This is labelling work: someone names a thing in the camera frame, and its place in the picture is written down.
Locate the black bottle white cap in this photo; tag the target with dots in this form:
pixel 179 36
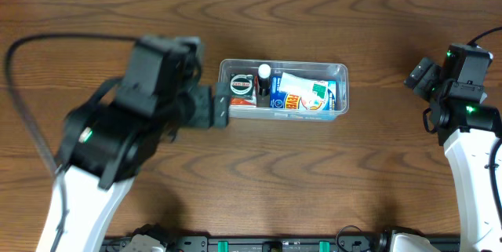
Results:
pixel 264 85

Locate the red Panadol box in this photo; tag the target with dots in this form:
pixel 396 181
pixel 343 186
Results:
pixel 244 102

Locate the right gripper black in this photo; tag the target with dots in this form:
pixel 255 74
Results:
pixel 420 78

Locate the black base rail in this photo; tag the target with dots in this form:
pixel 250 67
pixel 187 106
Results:
pixel 346 242

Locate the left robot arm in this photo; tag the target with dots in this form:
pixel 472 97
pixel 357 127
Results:
pixel 109 137

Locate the green Zam-Buk box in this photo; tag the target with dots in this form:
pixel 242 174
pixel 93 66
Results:
pixel 242 85

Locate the blue Kool Fever box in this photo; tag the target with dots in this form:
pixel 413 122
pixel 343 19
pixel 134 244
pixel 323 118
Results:
pixel 286 100

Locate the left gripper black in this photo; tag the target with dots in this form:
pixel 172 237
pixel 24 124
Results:
pixel 202 106

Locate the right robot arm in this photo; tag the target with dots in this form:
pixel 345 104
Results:
pixel 470 133

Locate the white green medicine box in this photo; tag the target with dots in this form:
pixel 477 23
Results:
pixel 311 88

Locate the clear plastic container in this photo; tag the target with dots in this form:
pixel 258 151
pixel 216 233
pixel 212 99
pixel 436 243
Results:
pixel 307 70

